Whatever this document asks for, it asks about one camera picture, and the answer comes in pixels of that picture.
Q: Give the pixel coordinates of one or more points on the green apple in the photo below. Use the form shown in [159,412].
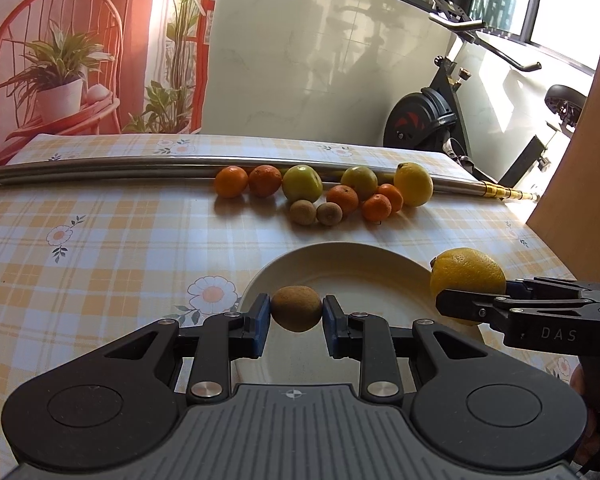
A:
[302,182]
[362,180]

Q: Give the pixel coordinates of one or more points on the brown kiwi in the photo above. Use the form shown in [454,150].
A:
[329,214]
[302,212]
[296,308]

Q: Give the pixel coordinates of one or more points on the large yellow lemon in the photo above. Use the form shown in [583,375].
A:
[468,270]

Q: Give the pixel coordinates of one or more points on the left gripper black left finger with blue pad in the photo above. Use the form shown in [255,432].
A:
[222,339]

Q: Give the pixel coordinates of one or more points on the cream round plate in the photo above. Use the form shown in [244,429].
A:
[363,278]

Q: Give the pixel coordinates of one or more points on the plaid floral tablecloth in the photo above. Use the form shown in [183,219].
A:
[84,264]

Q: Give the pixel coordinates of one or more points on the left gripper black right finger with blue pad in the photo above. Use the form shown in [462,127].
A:
[370,340]

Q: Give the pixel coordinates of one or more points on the printed red backdrop curtain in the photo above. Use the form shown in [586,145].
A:
[86,67]

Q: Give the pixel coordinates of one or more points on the orange tangerine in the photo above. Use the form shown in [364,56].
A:
[231,182]
[264,181]
[345,197]
[377,208]
[393,194]

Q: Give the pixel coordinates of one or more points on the black exercise bike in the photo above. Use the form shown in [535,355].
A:
[431,119]

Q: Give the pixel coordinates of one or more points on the long steel telescopic pole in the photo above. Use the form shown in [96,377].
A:
[204,167]

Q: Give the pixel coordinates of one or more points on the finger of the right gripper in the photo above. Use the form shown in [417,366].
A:
[474,307]
[543,287]

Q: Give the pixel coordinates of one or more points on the wooden board right edge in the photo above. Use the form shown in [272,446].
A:
[567,217]

